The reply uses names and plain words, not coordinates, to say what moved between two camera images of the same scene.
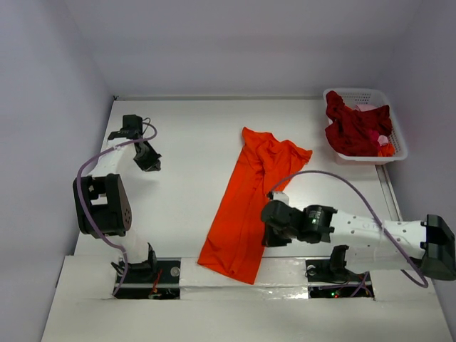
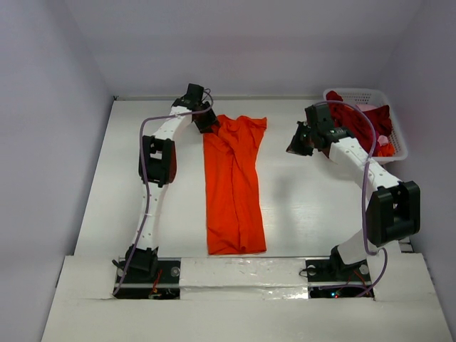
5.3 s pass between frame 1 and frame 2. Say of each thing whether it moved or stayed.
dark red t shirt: stayed
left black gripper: moved
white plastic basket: stayed
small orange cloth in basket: stayed
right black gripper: moved
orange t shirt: moved
